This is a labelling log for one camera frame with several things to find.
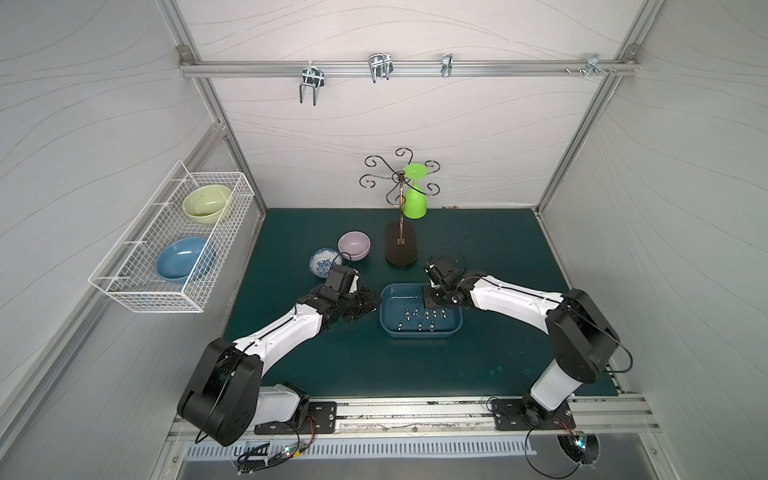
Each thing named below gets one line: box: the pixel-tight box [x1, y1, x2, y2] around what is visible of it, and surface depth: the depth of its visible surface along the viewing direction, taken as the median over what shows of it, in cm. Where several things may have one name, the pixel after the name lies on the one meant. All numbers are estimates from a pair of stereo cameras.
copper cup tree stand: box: [359, 148, 441, 267], surface depth 90 cm
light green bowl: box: [182, 184, 232, 225], surface depth 75 cm
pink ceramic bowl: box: [337, 230, 371, 262], surface depth 106 cm
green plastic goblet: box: [403, 164, 429, 220], surface depth 94 cm
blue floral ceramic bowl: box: [309, 248, 342, 278], surface depth 103 cm
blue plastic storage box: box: [380, 283, 463, 338], surface depth 91 cm
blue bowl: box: [155, 237, 215, 283], surface depth 65 cm
